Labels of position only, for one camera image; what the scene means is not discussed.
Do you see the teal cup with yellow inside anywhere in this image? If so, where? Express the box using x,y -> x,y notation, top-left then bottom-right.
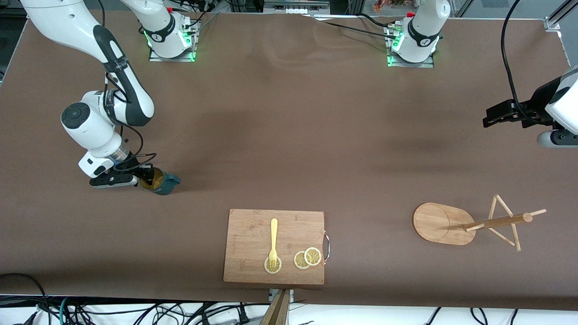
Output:
139,168 -> 181,195

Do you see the wooden cup rack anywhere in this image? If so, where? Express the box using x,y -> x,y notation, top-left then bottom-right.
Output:
412,194 -> 547,252

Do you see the wooden cutting board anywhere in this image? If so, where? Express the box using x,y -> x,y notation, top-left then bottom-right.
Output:
223,209 -> 331,285

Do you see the yellow plastic fork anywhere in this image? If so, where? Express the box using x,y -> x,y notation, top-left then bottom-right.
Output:
269,218 -> 279,268

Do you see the brown table cover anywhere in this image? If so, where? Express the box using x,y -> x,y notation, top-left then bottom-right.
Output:
0,9 -> 578,312

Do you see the white power strip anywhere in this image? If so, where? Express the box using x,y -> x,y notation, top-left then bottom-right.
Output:
264,0 -> 330,13

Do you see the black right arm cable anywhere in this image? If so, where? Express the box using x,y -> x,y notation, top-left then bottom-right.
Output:
103,68 -> 158,174

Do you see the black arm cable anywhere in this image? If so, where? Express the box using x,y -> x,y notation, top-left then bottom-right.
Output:
500,0 -> 536,119
103,68 -> 158,174

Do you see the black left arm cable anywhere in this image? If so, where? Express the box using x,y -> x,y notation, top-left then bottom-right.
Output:
500,0 -> 536,119

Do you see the aluminium frame profile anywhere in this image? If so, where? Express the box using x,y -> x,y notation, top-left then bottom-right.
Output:
544,0 -> 578,32

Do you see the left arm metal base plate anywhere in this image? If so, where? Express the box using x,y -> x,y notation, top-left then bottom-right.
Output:
386,25 -> 435,68

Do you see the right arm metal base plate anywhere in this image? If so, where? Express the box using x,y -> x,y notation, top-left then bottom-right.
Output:
149,20 -> 200,62

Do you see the black looped floor cable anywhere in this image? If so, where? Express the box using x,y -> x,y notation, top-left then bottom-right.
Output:
0,273 -> 51,325

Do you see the teal cable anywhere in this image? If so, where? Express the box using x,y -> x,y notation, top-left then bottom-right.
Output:
59,297 -> 73,325

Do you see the black cable on table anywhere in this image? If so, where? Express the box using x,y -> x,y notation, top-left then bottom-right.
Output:
312,13 -> 400,41

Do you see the wooden post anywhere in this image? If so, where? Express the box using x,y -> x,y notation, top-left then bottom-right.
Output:
260,289 -> 290,325

